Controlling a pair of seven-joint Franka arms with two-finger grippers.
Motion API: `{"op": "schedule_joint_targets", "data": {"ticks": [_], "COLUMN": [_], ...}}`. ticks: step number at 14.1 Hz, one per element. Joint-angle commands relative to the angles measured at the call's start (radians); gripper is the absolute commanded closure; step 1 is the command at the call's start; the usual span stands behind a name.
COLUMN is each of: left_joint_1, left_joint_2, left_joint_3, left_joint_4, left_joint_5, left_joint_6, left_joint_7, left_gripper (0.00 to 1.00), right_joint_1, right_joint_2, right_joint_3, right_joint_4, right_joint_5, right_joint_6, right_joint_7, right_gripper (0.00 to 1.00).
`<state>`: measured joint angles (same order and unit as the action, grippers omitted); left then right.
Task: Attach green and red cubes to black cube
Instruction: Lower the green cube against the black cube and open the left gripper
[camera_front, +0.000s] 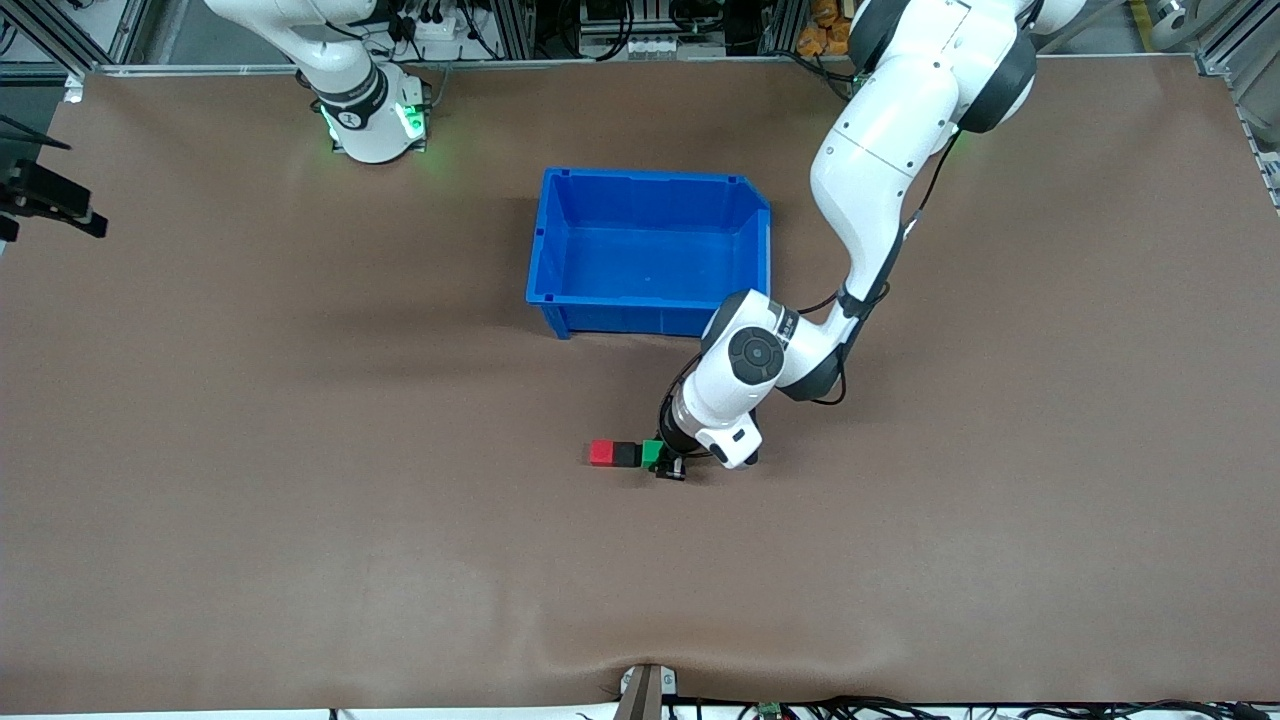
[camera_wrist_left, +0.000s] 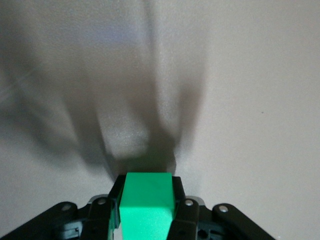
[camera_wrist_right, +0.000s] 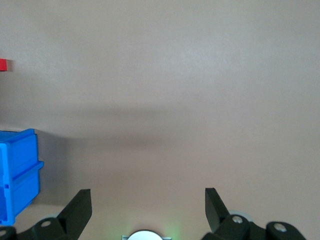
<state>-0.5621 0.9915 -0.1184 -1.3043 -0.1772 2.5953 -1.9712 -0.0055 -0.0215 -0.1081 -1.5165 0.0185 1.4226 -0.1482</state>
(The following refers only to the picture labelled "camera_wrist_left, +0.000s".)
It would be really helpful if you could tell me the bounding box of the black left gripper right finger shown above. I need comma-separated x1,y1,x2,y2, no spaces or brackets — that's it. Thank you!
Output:
167,176,274,240

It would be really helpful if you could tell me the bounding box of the green cube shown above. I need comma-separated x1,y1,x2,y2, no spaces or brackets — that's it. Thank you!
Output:
118,172,176,240

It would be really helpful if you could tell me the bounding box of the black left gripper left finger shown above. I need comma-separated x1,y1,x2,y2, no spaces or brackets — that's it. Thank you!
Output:
0,174,126,240

